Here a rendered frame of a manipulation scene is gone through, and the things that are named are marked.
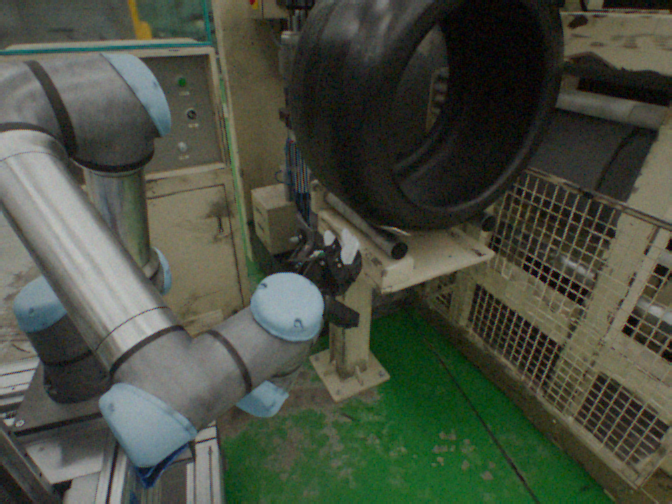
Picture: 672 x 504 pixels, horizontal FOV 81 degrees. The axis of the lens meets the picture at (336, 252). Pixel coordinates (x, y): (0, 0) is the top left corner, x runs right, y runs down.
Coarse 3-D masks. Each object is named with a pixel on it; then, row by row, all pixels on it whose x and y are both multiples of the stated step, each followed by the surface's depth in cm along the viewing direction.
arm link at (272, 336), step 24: (264, 288) 41; (288, 288) 41; (312, 288) 42; (240, 312) 41; (264, 312) 38; (288, 312) 39; (312, 312) 40; (240, 336) 38; (264, 336) 39; (288, 336) 39; (312, 336) 41; (264, 360) 38; (288, 360) 41
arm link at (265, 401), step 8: (312, 344) 54; (304, 360) 52; (288, 376) 46; (296, 376) 50; (264, 384) 46; (272, 384) 46; (280, 384) 47; (288, 384) 48; (256, 392) 45; (264, 392) 45; (272, 392) 46; (280, 392) 47; (288, 392) 49; (240, 400) 48; (248, 400) 47; (256, 400) 46; (264, 400) 45; (272, 400) 46; (280, 400) 47; (248, 408) 48; (256, 408) 47; (264, 408) 46; (272, 408) 46; (264, 416) 48
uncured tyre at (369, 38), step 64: (320, 0) 78; (384, 0) 64; (448, 0) 65; (512, 0) 73; (320, 64) 72; (384, 64) 66; (512, 64) 99; (320, 128) 75; (384, 128) 71; (448, 128) 115; (512, 128) 103; (384, 192) 79; (448, 192) 110
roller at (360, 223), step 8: (328, 192) 115; (328, 200) 114; (336, 200) 111; (336, 208) 111; (344, 208) 107; (344, 216) 109; (352, 216) 104; (360, 224) 100; (368, 224) 98; (368, 232) 98; (376, 232) 95; (384, 232) 94; (376, 240) 95; (384, 240) 92; (392, 240) 91; (400, 240) 91; (384, 248) 93; (392, 248) 90; (400, 248) 90; (392, 256) 91; (400, 256) 91
